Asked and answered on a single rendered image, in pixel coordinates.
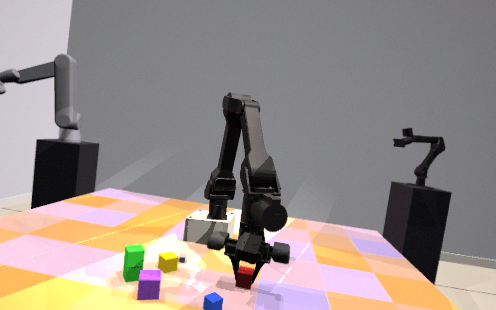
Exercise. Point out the red block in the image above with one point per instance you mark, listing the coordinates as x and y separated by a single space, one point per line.
244 277

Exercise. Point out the purple block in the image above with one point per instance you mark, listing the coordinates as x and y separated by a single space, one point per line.
149 285

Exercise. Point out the green block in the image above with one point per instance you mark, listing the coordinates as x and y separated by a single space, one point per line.
134 255
131 274

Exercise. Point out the blue block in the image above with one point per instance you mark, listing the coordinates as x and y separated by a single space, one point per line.
212 301

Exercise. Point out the yellow block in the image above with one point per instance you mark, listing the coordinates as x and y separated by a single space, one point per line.
168 262

